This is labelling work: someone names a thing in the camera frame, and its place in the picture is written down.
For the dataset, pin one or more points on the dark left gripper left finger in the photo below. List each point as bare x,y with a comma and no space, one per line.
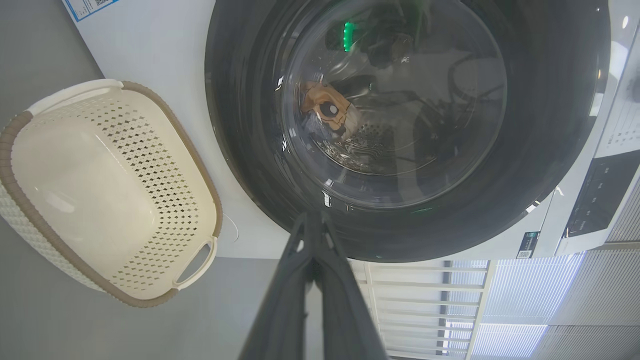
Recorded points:
280,320

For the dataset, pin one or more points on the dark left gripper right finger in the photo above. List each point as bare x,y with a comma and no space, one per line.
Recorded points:
345,320

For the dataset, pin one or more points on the blue patterned clothes bundle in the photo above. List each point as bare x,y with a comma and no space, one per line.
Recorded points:
325,107

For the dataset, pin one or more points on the black round glass washer door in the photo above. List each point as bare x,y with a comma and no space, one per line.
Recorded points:
550,100

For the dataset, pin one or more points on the stainless steel washing machine drum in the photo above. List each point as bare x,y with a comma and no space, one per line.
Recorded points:
380,150

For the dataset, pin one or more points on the black appliance control panel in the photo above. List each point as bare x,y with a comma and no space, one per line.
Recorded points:
600,195

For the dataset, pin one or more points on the white front-load washing machine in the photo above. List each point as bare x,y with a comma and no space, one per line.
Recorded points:
160,55

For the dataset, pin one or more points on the round white filter cover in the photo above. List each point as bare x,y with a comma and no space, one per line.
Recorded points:
232,227

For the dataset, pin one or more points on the small black QR sticker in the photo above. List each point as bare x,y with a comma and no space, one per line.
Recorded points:
527,245

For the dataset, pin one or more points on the cream laundry basket brown rim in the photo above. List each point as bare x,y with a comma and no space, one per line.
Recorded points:
85,190

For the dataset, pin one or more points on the blue energy label sticker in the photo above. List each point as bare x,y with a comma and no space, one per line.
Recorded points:
87,7

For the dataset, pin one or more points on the white slatted frame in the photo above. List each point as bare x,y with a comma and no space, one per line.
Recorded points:
425,284

